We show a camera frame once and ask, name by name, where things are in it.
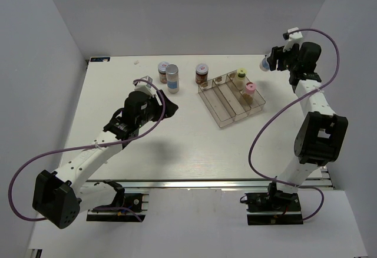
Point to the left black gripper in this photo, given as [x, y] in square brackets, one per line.
[170, 108]

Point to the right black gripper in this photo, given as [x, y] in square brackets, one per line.
[277, 53]

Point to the silver lid pearl jar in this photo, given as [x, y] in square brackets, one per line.
[172, 78]
[264, 65]

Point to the pink cap spice bottle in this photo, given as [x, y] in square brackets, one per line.
[248, 92]

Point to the yellow cap spice bottle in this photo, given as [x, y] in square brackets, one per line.
[239, 79]

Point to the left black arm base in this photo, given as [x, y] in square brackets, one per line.
[109, 201]

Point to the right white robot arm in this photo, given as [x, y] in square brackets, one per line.
[321, 135]

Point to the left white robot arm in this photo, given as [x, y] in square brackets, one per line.
[60, 196]

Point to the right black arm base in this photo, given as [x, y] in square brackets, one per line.
[273, 207]

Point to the left red label spice jar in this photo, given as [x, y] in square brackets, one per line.
[162, 71]

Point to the red label spice jar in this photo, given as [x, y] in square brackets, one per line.
[202, 71]
[162, 71]

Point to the left blue corner sticker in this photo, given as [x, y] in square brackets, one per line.
[99, 59]

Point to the right red label spice jar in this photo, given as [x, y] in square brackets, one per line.
[202, 71]

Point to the clear acrylic organizer tray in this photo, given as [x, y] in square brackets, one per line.
[225, 102]

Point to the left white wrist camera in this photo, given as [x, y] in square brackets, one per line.
[144, 90]

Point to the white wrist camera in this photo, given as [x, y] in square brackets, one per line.
[292, 36]
[144, 90]

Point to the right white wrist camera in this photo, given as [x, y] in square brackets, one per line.
[292, 36]

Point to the aluminium front frame rail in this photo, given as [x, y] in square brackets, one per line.
[145, 184]

